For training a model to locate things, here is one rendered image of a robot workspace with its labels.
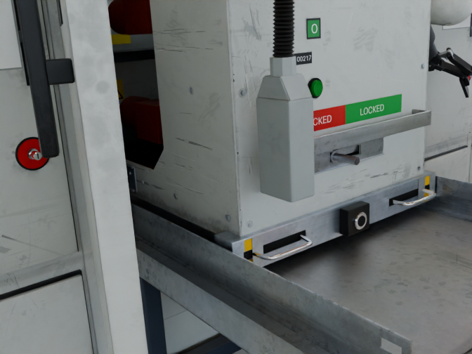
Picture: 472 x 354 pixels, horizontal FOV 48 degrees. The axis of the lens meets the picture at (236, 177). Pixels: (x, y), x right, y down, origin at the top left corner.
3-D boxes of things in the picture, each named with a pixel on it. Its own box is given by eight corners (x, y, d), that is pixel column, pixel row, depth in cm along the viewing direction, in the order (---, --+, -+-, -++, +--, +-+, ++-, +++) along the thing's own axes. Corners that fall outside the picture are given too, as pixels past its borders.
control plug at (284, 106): (316, 196, 77) (314, 74, 72) (291, 204, 75) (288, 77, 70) (280, 185, 83) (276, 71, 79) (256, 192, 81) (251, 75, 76)
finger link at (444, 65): (426, 56, 140) (429, 53, 139) (464, 71, 142) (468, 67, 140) (425, 67, 138) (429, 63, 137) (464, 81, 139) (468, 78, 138)
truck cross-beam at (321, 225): (435, 199, 115) (435, 171, 113) (234, 278, 84) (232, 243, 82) (414, 194, 118) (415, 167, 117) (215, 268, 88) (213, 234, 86)
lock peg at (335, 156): (362, 166, 91) (362, 144, 90) (353, 168, 90) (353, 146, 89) (334, 160, 96) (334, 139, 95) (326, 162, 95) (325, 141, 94)
